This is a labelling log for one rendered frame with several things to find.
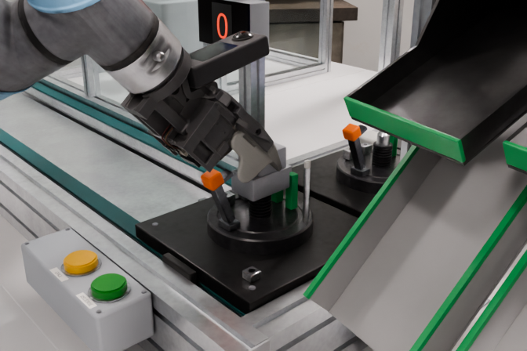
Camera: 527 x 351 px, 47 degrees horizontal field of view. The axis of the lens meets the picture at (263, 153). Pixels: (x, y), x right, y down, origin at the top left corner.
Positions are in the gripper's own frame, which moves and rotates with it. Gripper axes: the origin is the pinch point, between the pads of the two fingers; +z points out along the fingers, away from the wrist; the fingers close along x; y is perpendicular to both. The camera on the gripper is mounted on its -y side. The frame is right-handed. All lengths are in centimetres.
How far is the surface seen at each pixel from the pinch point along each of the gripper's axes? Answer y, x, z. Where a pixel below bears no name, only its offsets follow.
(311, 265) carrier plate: 8.8, 11.2, 6.3
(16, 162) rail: 19, -47, -2
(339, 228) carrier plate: 1.8, 7.1, 12.5
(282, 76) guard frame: -47, -82, 68
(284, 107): -33, -62, 58
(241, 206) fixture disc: 6.3, -3.4, 5.6
